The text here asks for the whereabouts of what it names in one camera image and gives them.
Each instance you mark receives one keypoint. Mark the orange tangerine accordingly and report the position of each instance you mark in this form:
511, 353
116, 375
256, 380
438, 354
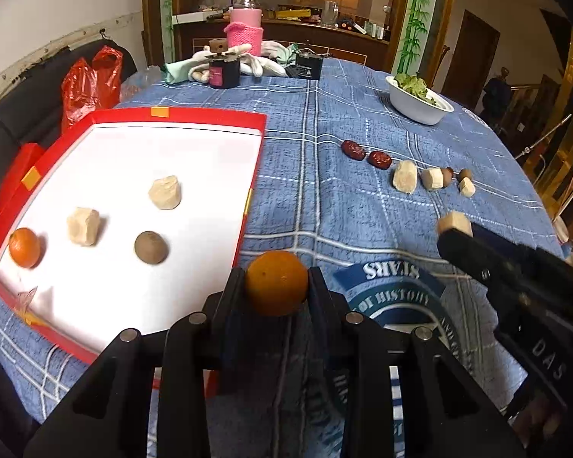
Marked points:
24, 248
276, 283

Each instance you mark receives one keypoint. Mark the brown longan fruit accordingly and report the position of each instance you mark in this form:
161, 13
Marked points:
447, 176
464, 174

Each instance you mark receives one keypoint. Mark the green leaves in bowl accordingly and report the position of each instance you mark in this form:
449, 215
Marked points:
415, 86

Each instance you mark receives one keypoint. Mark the red plastic bag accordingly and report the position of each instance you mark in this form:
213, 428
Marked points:
89, 87

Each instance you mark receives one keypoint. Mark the large beige yam piece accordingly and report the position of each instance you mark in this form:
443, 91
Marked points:
405, 177

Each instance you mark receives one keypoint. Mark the orange tangerine in tray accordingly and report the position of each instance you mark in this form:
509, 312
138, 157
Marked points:
24, 248

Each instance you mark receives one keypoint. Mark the black jar pink label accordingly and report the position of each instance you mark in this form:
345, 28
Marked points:
224, 65

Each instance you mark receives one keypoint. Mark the red jujube date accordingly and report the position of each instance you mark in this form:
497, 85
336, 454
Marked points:
353, 150
379, 159

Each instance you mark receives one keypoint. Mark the black sofa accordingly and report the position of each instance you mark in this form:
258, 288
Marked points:
32, 111

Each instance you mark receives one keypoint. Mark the wooden cabinet counter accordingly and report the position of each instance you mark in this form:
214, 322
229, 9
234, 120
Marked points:
388, 35

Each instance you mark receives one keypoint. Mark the red tray white inside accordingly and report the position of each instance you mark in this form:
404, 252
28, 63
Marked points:
85, 295

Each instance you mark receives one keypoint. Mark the brown round fruit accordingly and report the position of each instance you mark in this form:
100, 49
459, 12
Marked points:
150, 248

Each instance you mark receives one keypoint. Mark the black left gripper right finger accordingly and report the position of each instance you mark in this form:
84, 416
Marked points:
404, 394

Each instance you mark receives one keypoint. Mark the white bowl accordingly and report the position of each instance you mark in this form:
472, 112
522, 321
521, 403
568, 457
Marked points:
417, 109

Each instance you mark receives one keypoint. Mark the white cloth gloves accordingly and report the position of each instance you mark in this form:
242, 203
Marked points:
271, 63

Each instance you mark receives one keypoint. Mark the red box beside tray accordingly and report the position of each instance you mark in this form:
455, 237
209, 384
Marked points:
26, 157

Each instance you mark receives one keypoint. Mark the beige yam chunk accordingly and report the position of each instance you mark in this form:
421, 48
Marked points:
83, 226

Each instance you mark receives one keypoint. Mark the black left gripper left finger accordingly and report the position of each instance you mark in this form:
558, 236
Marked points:
107, 412

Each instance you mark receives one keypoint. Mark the beige yam chunk rounded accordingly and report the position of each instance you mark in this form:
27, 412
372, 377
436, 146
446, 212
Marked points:
165, 193

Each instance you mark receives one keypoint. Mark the small beige yam cube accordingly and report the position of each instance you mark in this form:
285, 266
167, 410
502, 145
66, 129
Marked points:
467, 187

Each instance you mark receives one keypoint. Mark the beige yam piece small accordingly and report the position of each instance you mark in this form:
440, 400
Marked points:
432, 178

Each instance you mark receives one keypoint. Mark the blue plaid tablecloth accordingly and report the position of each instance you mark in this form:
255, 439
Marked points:
332, 212

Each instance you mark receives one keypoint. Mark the pink bottle knitted sleeve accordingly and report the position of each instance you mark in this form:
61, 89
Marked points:
245, 27

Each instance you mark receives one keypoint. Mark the black box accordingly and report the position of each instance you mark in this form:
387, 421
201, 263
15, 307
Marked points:
307, 66

